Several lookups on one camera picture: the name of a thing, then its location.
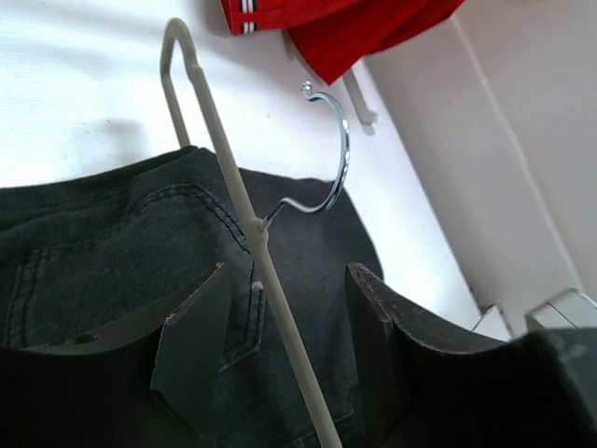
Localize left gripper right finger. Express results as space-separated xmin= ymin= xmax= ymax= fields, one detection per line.
xmin=344 ymin=263 xmax=596 ymax=447

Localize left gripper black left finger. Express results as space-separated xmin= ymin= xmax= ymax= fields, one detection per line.
xmin=1 ymin=264 xmax=232 ymax=447

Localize black denim trousers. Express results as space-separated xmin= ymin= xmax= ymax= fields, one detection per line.
xmin=0 ymin=145 xmax=385 ymax=448

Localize grey metal trouser hanger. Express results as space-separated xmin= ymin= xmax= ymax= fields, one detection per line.
xmin=160 ymin=18 xmax=350 ymax=447

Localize white and silver clothes rack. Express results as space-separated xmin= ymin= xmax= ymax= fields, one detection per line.
xmin=342 ymin=67 xmax=379 ymax=135

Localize red garment with white stripes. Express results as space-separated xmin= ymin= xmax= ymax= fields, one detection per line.
xmin=220 ymin=0 xmax=463 ymax=84

